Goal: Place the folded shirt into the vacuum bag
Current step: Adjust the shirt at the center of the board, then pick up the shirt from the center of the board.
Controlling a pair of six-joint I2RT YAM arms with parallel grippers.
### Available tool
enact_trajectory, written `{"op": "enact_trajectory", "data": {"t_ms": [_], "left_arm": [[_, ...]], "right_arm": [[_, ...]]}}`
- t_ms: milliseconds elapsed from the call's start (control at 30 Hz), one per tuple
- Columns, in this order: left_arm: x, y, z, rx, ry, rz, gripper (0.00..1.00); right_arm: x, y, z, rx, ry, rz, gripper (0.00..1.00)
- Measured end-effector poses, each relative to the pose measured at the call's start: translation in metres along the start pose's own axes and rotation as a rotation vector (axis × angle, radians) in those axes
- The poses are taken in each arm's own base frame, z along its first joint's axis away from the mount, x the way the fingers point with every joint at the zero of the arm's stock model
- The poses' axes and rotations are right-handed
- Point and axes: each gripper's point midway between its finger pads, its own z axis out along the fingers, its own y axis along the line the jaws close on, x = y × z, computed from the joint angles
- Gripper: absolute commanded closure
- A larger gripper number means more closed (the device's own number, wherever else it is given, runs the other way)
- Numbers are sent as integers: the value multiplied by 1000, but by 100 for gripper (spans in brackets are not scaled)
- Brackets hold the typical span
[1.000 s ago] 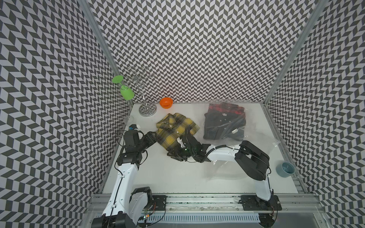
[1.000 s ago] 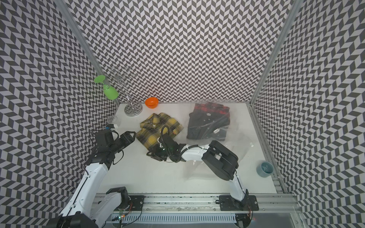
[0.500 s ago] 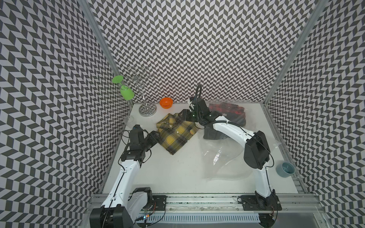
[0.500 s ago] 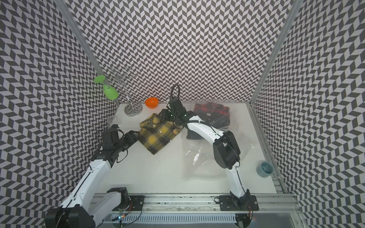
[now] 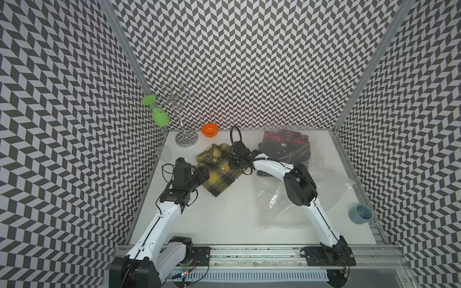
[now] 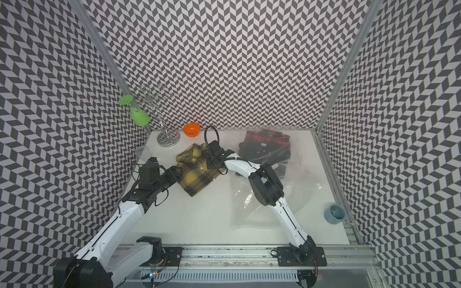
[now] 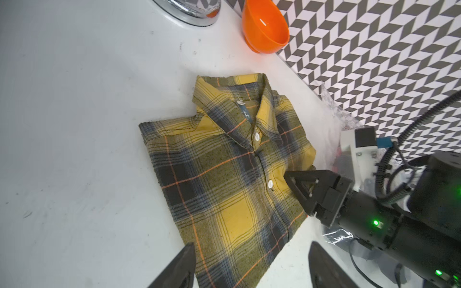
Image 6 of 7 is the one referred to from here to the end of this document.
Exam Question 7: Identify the yellow plaid shirt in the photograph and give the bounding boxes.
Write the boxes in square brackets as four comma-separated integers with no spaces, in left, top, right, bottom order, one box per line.
[176,144,225,197]

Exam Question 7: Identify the clear plastic vacuum bag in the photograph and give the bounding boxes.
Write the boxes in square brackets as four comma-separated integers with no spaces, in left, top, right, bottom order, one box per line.
[230,127,333,228]

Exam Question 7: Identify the red black plaid shirt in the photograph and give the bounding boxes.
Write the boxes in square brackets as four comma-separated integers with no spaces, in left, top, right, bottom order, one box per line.
[243,129,291,149]

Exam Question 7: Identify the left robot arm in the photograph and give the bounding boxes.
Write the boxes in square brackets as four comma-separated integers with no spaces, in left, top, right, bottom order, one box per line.
[53,157,181,288]

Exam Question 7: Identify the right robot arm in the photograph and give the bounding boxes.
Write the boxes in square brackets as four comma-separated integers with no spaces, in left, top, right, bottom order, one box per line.
[205,147,319,266]

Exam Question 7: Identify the orange bowl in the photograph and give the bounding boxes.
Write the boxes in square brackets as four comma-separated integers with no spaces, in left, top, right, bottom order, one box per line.
[182,122,201,138]

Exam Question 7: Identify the clear glass cup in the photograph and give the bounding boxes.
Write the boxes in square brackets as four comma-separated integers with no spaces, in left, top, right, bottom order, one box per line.
[135,145,152,162]

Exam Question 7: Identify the chrome glass holder stand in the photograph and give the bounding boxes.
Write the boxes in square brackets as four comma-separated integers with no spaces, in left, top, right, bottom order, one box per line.
[140,84,180,148]

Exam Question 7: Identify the green plastic wine glass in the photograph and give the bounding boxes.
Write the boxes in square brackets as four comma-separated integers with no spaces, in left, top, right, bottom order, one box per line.
[118,95,150,127]

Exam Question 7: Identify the teal mug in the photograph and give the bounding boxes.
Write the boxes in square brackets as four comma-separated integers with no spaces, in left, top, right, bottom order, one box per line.
[324,204,346,224]

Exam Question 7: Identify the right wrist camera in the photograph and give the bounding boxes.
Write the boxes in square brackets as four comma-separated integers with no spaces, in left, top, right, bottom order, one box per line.
[208,140,225,160]

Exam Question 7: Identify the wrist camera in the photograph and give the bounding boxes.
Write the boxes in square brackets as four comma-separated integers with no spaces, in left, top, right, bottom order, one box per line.
[139,157,160,186]
[208,140,225,160]

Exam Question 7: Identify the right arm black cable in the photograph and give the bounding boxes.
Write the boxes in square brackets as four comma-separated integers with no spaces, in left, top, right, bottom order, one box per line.
[203,125,221,152]

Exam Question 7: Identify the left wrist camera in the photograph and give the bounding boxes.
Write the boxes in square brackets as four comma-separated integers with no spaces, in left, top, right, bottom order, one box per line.
[139,157,160,186]

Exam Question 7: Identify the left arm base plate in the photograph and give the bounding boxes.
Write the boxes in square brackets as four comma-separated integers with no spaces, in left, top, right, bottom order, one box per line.
[141,246,183,268]

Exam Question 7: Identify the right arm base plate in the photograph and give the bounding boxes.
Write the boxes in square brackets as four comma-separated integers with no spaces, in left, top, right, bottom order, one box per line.
[276,247,327,267]

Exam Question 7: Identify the aluminium front rail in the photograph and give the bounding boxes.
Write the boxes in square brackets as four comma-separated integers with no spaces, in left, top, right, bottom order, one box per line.
[79,244,382,271]

